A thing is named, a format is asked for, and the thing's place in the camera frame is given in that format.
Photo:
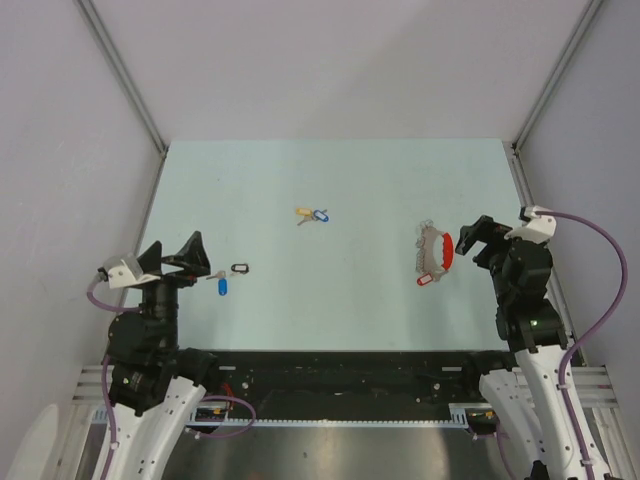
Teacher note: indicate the right aluminium frame post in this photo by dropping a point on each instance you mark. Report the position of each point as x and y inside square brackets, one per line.
[578, 34]

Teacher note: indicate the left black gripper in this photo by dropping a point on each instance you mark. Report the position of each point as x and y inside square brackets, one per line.
[193, 258]

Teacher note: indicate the key with yellow tag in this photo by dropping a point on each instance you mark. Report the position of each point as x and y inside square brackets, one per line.
[302, 212]

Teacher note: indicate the white slotted cable duct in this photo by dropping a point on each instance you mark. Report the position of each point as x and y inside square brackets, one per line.
[240, 419]

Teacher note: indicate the red handled keyring holder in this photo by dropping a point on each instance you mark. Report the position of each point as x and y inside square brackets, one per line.
[435, 251]

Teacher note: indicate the key with solid blue tag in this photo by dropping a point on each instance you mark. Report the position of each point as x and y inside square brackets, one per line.
[222, 283]

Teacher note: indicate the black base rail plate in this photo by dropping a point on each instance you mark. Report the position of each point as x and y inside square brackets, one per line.
[388, 381]

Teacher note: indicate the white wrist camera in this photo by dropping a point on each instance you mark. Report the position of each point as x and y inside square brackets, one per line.
[538, 225]
[124, 272]

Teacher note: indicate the key with black tag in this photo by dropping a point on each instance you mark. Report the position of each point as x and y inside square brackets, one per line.
[240, 269]

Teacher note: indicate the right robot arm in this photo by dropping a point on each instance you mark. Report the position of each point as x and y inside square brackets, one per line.
[535, 399]

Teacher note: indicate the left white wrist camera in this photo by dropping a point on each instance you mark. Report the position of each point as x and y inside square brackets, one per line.
[124, 272]

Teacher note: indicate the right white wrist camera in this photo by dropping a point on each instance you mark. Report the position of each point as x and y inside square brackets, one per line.
[538, 225]

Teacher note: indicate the aluminium frame post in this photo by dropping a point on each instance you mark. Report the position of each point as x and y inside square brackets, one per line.
[111, 54]
[578, 34]

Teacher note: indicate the left aluminium frame post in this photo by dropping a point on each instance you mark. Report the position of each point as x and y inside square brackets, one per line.
[111, 54]

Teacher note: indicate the key with blue white tag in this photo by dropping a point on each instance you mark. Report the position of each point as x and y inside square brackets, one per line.
[317, 215]

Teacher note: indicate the red key tag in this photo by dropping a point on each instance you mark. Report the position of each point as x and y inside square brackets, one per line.
[425, 279]

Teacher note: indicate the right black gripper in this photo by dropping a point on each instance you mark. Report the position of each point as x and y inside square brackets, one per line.
[485, 230]

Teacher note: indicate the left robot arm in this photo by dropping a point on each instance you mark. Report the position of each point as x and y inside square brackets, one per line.
[149, 384]

